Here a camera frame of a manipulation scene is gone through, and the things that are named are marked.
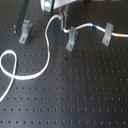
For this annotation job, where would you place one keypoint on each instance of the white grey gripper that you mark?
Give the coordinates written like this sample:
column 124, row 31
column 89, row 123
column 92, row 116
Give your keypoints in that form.
column 49, row 5

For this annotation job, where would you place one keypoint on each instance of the grey cable clip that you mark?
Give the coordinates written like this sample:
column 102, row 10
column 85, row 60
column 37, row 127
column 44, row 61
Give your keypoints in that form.
column 108, row 33
column 26, row 29
column 73, row 34

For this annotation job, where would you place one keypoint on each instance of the right grey cable clip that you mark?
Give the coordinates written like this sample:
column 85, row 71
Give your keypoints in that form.
column 108, row 33

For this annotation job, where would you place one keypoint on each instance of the middle grey cable clip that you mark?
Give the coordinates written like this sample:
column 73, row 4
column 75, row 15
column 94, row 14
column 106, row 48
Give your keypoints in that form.
column 73, row 34

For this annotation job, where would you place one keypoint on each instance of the left grey cable clip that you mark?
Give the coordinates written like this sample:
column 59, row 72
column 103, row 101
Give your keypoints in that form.
column 26, row 29

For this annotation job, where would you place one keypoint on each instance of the dark green metal post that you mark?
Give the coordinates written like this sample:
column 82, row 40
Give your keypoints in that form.
column 21, row 17

